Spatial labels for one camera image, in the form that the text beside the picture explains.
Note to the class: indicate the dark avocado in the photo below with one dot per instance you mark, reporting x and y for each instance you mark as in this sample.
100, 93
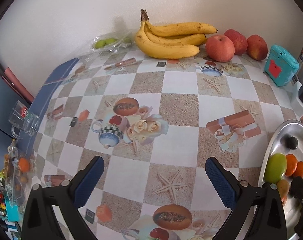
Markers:
291, 142

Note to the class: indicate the green mango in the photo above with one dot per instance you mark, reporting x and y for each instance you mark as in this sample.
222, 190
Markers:
275, 168

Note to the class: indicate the middle red apple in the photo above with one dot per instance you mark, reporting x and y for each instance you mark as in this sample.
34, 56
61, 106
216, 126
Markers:
239, 41

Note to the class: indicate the teal plastic box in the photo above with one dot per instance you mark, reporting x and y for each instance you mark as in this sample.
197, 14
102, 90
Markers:
281, 66

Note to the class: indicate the clear container with orange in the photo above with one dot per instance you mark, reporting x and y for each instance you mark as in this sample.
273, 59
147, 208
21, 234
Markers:
18, 170

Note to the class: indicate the patterned tablecloth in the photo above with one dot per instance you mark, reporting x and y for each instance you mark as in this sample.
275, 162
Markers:
155, 123

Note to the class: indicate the front red apple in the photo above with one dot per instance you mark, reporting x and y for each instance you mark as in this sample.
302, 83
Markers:
220, 48

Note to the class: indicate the right red apple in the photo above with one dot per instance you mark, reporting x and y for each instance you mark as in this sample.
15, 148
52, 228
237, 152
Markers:
257, 47

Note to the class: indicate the glass mug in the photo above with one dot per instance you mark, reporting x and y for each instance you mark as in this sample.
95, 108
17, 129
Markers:
23, 120

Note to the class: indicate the large front orange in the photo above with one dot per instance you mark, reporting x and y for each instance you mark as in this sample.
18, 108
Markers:
299, 170

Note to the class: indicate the brown fruit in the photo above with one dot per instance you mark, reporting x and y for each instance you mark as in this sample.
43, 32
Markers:
283, 189

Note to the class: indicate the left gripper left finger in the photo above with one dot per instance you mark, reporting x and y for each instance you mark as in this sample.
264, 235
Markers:
40, 221

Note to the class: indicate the yellow banana bunch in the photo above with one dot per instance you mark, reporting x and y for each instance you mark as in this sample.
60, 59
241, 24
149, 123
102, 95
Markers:
172, 41

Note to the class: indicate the clear container with green fruits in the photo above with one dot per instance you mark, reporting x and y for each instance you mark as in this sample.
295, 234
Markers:
112, 42

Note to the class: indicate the white power strip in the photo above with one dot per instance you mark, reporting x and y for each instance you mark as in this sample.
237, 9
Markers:
297, 99

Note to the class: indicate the red apple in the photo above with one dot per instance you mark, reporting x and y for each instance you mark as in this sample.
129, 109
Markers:
220, 48
239, 41
257, 47

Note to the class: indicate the orange with stem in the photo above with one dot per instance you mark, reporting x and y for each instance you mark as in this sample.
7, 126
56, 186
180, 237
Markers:
291, 161

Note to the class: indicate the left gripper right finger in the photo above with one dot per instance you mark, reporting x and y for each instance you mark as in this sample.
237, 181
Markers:
268, 221

